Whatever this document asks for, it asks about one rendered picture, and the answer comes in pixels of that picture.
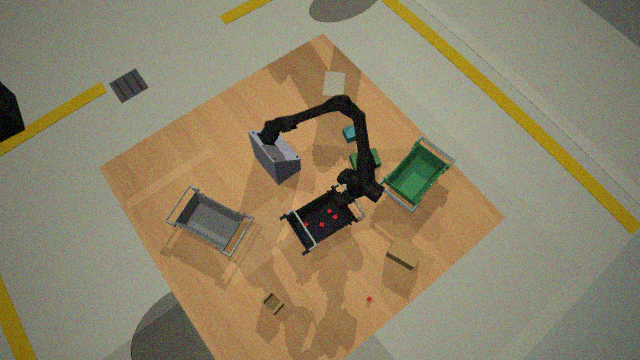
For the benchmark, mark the small teal block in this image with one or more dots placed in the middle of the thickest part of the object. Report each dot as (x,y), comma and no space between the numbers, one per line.
(349,133)

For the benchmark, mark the green rectangular block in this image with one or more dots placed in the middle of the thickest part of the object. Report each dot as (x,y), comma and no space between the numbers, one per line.
(353,158)

